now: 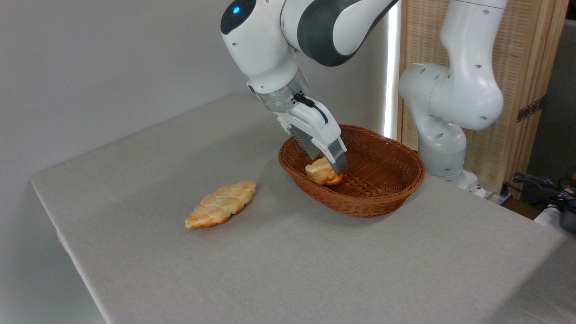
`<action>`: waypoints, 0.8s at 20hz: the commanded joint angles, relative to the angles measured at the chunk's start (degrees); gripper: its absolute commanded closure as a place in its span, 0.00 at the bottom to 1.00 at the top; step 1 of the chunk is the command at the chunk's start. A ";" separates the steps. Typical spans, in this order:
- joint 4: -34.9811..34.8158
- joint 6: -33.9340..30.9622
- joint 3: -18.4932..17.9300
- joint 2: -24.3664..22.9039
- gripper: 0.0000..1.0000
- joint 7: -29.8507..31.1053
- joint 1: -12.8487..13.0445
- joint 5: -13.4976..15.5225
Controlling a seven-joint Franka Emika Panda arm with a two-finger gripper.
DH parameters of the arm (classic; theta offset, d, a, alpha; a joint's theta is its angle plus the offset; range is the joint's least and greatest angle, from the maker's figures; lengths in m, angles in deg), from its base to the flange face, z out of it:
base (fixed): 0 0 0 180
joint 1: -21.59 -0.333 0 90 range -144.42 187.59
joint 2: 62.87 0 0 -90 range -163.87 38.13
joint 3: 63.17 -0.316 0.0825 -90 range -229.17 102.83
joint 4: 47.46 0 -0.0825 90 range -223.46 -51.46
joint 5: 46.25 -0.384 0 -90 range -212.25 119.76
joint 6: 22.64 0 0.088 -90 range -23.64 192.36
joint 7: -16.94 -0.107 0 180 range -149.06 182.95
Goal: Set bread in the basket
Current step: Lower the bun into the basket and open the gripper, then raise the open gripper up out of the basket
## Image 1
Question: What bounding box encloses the wooden woven folding screen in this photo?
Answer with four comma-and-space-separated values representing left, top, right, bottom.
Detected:
398, 0, 570, 199

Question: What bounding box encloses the black cable bundle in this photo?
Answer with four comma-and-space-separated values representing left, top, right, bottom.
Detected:
512, 172, 576, 213

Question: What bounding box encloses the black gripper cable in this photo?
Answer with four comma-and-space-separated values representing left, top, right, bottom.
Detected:
293, 93, 329, 125

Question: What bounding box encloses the round golden bread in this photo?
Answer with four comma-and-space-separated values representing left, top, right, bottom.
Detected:
305, 156, 344, 187

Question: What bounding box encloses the brown wicker basket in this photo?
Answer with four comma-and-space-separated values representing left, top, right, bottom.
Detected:
278, 124, 426, 219

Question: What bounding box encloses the grey tablecloth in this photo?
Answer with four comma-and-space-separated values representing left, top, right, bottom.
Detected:
30, 94, 576, 324

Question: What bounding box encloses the long braided bread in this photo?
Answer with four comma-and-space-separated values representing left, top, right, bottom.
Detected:
185, 180, 257, 230

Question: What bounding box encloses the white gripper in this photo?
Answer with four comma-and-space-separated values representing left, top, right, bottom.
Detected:
276, 101, 348, 177

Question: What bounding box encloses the metal screen hinge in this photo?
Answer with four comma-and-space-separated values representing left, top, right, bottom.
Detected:
516, 96, 546, 123

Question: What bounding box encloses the white power strip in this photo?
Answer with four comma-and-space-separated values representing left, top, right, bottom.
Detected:
484, 188, 514, 207

